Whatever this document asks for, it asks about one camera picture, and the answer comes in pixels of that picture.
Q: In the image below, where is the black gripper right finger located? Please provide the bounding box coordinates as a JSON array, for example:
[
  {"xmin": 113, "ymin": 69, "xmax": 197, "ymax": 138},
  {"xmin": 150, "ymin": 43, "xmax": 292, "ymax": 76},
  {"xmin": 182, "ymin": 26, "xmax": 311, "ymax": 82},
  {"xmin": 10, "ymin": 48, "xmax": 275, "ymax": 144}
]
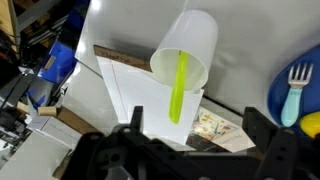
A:
[{"xmin": 241, "ymin": 106, "xmax": 320, "ymax": 180}]

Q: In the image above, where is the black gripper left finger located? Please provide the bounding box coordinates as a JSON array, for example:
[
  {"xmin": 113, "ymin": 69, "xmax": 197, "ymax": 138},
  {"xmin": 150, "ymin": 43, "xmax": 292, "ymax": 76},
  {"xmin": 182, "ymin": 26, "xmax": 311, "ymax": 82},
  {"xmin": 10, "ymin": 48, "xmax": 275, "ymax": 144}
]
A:
[{"xmin": 60, "ymin": 105, "xmax": 188, "ymax": 180}]

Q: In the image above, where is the yellow-green marker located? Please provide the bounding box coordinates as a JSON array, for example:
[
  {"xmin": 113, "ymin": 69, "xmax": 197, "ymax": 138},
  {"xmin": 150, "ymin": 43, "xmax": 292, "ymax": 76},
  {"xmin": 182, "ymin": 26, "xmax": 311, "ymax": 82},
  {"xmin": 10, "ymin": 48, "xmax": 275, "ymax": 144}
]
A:
[{"xmin": 167, "ymin": 50, "xmax": 190, "ymax": 125}]

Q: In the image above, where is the white plastic cup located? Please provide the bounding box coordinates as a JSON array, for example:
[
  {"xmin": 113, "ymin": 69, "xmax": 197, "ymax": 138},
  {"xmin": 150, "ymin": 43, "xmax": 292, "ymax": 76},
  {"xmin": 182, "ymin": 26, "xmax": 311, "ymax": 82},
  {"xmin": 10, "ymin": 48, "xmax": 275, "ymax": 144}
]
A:
[{"xmin": 149, "ymin": 8, "xmax": 220, "ymax": 93}]

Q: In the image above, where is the colourful printed booklet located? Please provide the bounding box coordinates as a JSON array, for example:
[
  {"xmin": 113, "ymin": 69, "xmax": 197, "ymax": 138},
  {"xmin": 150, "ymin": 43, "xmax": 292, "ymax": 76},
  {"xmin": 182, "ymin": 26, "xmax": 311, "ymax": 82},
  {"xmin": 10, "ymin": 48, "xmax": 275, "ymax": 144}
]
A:
[{"xmin": 185, "ymin": 106, "xmax": 257, "ymax": 154}]

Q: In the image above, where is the blue round plate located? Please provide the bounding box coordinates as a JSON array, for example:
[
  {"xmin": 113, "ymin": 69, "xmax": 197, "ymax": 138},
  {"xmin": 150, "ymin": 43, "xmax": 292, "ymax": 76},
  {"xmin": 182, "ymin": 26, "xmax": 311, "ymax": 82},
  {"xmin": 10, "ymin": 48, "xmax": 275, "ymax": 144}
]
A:
[{"xmin": 267, "ymin": 44, "xmax": 320, "ymax": 135}]

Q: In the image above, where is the open cardboard box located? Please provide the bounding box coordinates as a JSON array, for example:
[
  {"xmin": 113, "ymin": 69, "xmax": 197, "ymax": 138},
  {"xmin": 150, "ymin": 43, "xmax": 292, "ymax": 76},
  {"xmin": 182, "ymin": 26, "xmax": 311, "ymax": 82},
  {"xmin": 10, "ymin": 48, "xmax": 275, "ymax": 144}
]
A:
[{"xmin": 15, "ymin": 100, "xmax": 98, "ymax": 136}]

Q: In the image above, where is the white flat box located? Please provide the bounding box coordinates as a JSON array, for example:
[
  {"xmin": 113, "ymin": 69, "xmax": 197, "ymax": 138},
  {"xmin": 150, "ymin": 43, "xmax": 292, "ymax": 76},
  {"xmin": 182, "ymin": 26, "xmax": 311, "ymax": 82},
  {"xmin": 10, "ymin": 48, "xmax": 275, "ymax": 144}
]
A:
[{"xmin": 25, "ymin": 114, "xmax": 84, "ymax": 151}]

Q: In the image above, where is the fork with light-blue handle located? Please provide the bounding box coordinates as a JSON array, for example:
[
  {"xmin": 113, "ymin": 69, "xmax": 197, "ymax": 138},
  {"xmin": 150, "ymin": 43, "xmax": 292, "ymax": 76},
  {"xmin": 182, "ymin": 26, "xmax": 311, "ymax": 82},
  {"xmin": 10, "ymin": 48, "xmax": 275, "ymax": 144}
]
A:
[{"xmin": 280, "ymin": 62, "xmax": 315, "ymax": 128}]

